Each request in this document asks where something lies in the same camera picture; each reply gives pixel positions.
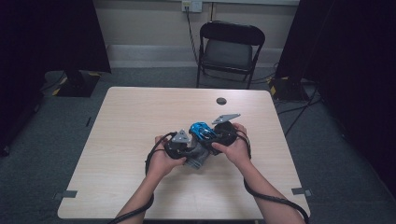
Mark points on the black stand base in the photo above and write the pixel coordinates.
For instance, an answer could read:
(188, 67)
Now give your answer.
(77, 84)
(288, 90)

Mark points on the grey tape piece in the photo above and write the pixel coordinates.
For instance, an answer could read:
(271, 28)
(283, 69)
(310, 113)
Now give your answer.
(67, 194)
(301, 191)

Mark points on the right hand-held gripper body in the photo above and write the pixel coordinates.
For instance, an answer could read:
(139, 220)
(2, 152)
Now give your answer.
(227, 135)

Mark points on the grey cloth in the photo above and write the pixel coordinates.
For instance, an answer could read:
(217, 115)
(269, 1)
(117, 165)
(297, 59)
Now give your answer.
(199, 157)

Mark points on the black folding chair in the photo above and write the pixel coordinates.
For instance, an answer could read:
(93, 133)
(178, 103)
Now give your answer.
(229, 54)

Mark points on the black table grommet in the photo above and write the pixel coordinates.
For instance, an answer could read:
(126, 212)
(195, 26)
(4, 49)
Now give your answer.
(221, 101)

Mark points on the person's right hand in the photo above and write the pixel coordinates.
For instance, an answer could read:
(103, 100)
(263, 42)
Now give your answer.
(238, 152)

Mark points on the white wall socket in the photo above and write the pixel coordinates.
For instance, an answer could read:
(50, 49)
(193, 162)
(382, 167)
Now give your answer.
(192, 6)

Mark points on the black curtain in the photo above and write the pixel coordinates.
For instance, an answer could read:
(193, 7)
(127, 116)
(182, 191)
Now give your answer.
(358, 62)
(46, 46)

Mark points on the person's left hand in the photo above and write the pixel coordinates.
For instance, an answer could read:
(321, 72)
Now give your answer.
(162, 165)

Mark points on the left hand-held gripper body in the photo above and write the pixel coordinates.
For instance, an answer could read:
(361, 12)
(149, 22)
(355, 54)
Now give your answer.
(177, 149)

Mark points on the blue toy car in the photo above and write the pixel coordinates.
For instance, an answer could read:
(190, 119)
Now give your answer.
(202, 130)

